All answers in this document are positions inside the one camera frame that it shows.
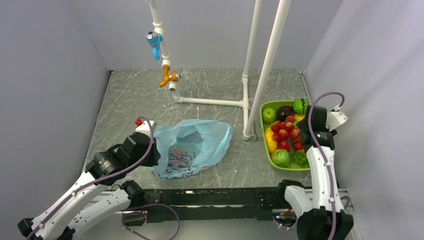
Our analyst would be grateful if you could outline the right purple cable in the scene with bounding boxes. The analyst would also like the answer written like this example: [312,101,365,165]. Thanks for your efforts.
[273,92,351,240]

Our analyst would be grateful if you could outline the blue plastic tap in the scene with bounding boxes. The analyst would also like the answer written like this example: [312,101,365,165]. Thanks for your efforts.
[145,31,163,61]

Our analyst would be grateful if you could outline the green plastic basket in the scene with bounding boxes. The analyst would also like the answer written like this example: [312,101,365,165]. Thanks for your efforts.
[260,98,310,171]

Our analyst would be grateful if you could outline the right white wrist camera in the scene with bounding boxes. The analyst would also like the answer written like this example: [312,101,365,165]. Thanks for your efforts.
[325,105,349,132]

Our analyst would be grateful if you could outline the white PVC pipe frame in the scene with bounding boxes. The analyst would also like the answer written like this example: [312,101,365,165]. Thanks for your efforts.
[148,0,291,141]

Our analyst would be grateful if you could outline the fake watermelon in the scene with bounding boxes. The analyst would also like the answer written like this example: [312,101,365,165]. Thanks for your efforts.
[292,98,310,115]

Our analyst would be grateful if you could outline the fake yellow lemon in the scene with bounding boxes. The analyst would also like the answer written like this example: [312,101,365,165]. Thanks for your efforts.
[264,127,278,155]
[294,114,305,122]

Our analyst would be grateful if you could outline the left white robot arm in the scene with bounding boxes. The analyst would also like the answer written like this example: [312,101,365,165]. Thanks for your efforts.
[17,132,160,240]

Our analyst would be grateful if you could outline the orange plastic tap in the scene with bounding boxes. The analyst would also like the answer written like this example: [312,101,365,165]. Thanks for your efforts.
[159,65,181,88]

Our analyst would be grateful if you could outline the fake green lime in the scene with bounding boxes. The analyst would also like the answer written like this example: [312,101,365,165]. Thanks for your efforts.
[271,149,291,168]

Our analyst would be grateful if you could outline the fake dark purple fruit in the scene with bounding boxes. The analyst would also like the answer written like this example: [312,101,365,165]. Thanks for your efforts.
[275,105,295,122]

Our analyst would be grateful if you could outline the fake yellow lemon in basket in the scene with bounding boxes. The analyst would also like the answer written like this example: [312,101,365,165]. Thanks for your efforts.
[294,114,305,122]

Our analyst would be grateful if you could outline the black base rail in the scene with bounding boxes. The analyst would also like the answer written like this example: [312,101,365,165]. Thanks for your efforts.
[125,183,291,223]

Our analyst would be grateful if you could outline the purple cable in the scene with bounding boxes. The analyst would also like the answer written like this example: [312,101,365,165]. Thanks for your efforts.
[273,92,351,240]
[24,115,181,240]

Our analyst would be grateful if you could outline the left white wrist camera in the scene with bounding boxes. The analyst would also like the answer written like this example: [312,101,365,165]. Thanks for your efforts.
[135,118,156,137]

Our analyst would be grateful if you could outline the fake green apple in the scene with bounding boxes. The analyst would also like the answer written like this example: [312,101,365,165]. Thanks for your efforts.
[261,107,277,125]

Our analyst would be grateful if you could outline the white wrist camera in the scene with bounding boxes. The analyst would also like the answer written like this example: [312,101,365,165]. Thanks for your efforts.
[325,105,349,132]
[135,118,156,137]

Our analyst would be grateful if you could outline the light blue plastic bag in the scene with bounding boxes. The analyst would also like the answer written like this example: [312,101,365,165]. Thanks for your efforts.
[149,119,233,180]

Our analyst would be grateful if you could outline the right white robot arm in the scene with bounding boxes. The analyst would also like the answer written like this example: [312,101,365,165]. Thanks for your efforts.
[275,106,354,240]

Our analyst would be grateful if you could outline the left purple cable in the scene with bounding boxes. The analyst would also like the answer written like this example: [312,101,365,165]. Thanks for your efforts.
[24,115,181,240]

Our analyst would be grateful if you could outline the fake green grapes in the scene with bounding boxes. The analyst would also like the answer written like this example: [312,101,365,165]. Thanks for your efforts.
[291,151,310,168]

